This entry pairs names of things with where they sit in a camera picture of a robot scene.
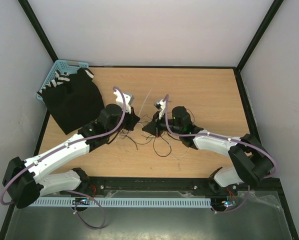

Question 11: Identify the black frame post right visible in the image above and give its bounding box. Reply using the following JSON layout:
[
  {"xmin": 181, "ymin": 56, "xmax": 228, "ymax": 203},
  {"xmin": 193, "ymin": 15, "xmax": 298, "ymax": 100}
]
[{"xmin": 235, "ymin": 0, "xmax": 285, "ymax": 72}]

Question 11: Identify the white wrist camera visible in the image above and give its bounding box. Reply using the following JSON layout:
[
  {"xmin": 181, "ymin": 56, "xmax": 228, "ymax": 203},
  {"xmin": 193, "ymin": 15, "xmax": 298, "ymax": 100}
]
[
  {"xmin": 113, "ymin": 89, "xmax": 134, "ymax": 114},
  {"xmin": 154, "ymin": 99, "xmax": 167, "ymax": 120}
]

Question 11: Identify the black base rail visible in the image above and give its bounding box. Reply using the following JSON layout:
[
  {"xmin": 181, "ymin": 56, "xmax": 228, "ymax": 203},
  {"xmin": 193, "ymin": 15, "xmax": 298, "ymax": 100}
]
[{"xmin": 59, "ymin": 174, "xmax": 282, "ymax": 201}]

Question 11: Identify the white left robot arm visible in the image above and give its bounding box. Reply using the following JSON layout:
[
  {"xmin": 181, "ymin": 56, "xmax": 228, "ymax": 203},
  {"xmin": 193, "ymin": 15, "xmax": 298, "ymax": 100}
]
[{"xmin": 2, "ymin": 103, "xmax": 140, "ymax": 209}]

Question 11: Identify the white wire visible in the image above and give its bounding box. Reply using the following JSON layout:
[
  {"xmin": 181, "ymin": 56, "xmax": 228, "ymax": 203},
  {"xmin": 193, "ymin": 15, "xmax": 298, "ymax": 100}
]
[{"xmin": 114, "ymin": 129, "xmax": 194, "ymax": 161}]

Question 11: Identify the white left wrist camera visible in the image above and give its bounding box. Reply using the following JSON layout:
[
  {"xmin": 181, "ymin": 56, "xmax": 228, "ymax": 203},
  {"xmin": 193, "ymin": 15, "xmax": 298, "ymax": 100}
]
[{"xmin": 113, "ymin": 89, "xmax": 134, "ymax": 114}]

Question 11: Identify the black striped cloth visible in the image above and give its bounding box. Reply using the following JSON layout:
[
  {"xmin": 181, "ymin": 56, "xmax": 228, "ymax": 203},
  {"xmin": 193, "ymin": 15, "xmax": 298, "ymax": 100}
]
[{"xmin": 37, "ymin": 67, "xmax": 105, "ymax": 135}]

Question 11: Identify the blue plastic basket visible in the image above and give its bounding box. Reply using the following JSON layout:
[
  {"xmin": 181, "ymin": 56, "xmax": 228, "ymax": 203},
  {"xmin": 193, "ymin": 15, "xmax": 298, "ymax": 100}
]
[{"xmin": 40, "ymin": 59, "xmax": 89, "ymax": 90}]

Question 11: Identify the black frame post left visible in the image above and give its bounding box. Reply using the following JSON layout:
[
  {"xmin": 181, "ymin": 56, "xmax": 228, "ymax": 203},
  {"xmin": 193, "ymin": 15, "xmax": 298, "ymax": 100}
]
[{"xmin": 18, "ymin": 0, "xmax": 59, "ymax": 62}]

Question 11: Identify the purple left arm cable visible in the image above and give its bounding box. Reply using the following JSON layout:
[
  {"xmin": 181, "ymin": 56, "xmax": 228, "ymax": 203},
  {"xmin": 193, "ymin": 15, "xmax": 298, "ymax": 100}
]
[{"xmin": 0, "ymin": 86, "xmax": 128, "ymax": 230}]

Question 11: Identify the white zip tie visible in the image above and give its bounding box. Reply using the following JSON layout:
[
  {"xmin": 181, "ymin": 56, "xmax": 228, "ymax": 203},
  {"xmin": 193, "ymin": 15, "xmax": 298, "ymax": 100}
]
[{"xmin": 138, "ymin": 88, "xmax": 153, "ymax": 117}]

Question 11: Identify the black frame post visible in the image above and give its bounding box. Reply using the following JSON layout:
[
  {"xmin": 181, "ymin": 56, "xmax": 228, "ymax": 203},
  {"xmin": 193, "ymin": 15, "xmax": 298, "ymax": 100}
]
[
  {"xmin": 235, "ymin": 0, "xmax": 285, "ymax": 72},
  {"xmin": 18, "ymin": 0, "xmax": 59, "ymax": 62}
]

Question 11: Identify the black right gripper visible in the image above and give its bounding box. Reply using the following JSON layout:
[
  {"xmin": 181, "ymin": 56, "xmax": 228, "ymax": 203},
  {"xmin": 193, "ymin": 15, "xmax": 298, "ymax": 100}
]
[{"xmin": 142, "ymin": 110, "xmax": 182, "ymax": 138}]

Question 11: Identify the black wire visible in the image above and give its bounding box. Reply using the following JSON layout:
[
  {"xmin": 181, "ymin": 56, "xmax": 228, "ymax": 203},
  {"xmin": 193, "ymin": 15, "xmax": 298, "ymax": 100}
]
[{"xmin": 114, "ymin": 98, "xmax": 198, "ymax": 158}]

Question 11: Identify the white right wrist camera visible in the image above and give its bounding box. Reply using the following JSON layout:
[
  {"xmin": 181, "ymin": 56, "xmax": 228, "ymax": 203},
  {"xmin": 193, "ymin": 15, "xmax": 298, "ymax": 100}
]
[{"xmin": 154, "ymin": 99, "xmax": 167, "ymax": 120}]

